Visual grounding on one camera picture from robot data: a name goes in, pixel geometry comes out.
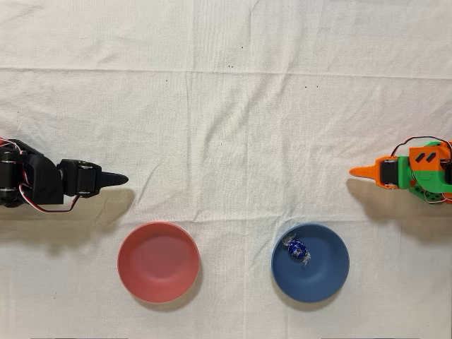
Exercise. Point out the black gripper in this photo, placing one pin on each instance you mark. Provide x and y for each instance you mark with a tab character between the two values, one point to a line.
85	178

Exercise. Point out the green gripper black servo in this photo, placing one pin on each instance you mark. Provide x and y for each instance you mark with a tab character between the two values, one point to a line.
388	171

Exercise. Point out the white tablecloth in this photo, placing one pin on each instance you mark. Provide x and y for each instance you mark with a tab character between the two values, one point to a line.
226	141

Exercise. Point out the pink bowl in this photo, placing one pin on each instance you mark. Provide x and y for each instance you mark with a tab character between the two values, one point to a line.
158	263

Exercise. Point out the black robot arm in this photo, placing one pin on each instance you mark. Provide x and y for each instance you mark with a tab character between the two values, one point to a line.
39	176

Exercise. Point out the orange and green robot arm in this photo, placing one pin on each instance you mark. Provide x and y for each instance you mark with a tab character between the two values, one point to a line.
436	166

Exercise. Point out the blue candy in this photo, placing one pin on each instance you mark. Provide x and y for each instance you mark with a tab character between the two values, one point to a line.
296	249

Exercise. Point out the blue bowl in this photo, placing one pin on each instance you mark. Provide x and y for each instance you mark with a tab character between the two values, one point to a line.
325	279

